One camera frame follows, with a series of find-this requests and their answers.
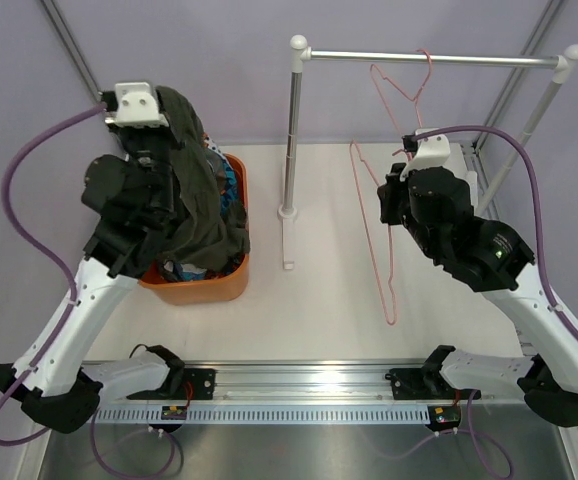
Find pink wire hanger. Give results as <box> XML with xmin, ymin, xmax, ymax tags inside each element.
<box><xmin>348</xmin><ymin>139</ymin><xmax>401</xmax><ymax>328</ymax></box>
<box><xmin>369</xmin><ymin>49</ymin><xmax>433</xmax><ymax>134</ymax></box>

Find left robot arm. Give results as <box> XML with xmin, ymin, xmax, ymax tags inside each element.
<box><xmin>0</xmin><ymin>127</ymin><xmax>185</xmax><ymax>434</ymax></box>

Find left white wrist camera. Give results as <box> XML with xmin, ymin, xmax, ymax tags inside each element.
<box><xmin>99</xmin><ymin>81</ymin><xmax>169</xmax><ymax>129</ymax></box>

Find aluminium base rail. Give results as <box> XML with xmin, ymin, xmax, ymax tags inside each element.
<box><xmin>116</xmin><ymin>360</ymin><xmax>454</xmax><ymax>404</ymax></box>

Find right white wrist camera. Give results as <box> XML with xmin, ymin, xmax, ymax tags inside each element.
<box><xmin>400</xmin><ymin>128</ymin><xmax>451</xmax><ymax>181</ymax></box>

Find colourful patterned shorts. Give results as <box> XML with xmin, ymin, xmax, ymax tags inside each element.
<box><xmin>156</xmin><ymin>133</ymin><xmax>244</xmax><ymax>283</ymax></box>

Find silver clothes rack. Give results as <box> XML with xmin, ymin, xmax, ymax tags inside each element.
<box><xmin>278</xmin><ymin>35</ymin><xmax>578</xmax><ymax>271</ymax></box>

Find orange plastic laundry basket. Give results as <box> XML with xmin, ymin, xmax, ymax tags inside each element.
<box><xmin>139</xmin><ymin>169</ymin><xmax>248</xmax><ymax>306</ymax></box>

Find white slotted cable duct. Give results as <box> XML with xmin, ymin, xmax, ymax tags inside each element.
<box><xmin>96</xmin><ymin>403</ymin><xmax>435</xmax><ymax>426</ymax></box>

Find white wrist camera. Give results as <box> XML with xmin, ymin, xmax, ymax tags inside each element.
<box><xmin>99</xmin><ymin>81</ymin><xmax>169</xmax><ymax>129</ymax></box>
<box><xmin>400</xmin><ymin>128</ymin><xmax>451</xmax><ymax>181</ymax></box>

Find olive green shorts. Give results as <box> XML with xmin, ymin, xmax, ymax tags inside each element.
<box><xmin>156</xmin><ymin>86</ymin><xmax>251</xmax><ymax>271</ymax></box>

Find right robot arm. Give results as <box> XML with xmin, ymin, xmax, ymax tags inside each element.
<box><xmin>377</xmin><ymin>163</ymin><xmax>578</xmax><ymax>427</ymax></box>

